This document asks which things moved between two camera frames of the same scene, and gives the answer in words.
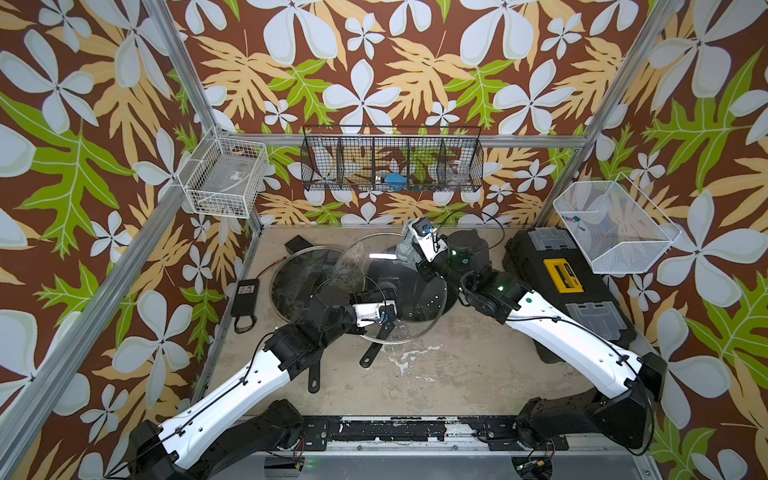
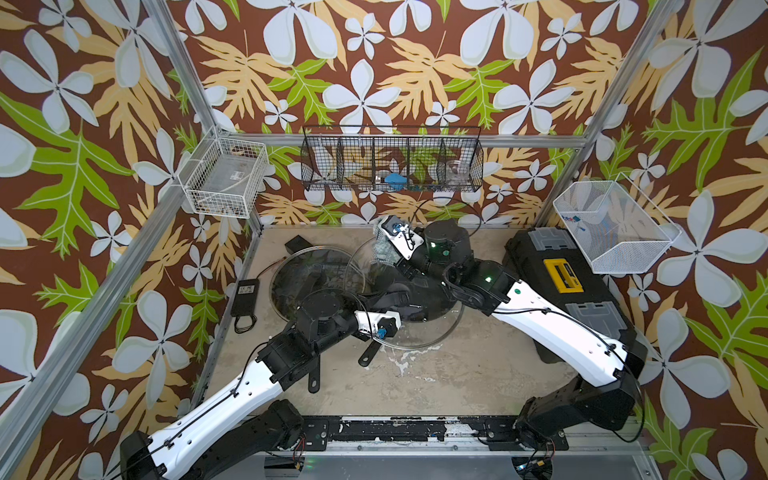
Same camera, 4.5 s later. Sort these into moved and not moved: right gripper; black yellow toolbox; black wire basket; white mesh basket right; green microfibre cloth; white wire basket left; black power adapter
Moved: right gripper; green microfibre cloth
Not moved: black power adapter; white mesh basket right; black wire basket; white wire basket left; black yellow toolbox
